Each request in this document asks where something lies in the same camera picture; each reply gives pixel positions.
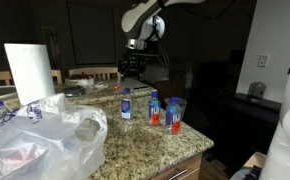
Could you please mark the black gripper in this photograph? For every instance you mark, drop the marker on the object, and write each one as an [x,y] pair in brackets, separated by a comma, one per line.
[133,63]

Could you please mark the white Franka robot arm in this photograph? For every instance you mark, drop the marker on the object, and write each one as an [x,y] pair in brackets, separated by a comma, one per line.
[131,20]

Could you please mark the flat black remote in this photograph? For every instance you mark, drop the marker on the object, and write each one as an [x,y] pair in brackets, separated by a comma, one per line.
[141,87]

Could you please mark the orange marker pen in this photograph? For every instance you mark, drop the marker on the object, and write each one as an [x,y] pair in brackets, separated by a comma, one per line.
[117,88]

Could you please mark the white cushion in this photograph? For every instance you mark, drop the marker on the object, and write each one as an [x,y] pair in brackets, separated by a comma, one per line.
[158,73]

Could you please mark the clear glass plate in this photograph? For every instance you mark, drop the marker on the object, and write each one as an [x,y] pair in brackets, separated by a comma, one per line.
[98,86]

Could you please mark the white bowl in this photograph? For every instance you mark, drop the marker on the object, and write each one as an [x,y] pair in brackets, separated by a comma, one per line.
[79,81]

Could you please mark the dark round plate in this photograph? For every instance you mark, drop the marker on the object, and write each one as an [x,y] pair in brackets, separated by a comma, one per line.
[72,91]

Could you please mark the white paper towel roll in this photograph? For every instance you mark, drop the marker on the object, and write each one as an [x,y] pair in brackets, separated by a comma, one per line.
[30,73]

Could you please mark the clear plastic bag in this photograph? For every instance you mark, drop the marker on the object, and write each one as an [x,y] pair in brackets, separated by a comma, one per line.
[51,143]

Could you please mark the wooden base cabinet drawer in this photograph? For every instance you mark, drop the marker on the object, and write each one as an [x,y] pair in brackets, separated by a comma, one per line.
[188,166]

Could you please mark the dark side table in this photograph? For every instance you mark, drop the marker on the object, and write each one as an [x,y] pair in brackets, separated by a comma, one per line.
[251,110]

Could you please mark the grey rounded appliance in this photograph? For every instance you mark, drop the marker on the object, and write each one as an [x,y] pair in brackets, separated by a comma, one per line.
[256,90]

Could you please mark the reddish standing frame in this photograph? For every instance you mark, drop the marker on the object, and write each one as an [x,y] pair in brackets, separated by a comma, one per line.
[51,46]

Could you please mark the white wall switch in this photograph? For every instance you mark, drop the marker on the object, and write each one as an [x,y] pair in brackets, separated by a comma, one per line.
[263,61]

